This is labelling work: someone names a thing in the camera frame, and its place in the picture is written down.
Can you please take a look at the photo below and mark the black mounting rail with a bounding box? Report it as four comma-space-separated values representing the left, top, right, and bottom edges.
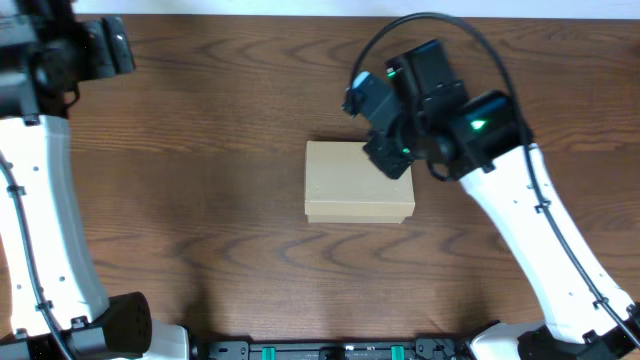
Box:
202, 338, 474, 360

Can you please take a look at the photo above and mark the cardboard box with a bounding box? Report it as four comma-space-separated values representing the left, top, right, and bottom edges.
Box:
304, 141, 415, 224

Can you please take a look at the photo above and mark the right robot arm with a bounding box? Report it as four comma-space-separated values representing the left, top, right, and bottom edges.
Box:
352, 40, 639, 359

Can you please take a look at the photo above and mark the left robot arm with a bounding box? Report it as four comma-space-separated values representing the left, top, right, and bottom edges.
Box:
1, 0, 198, 359

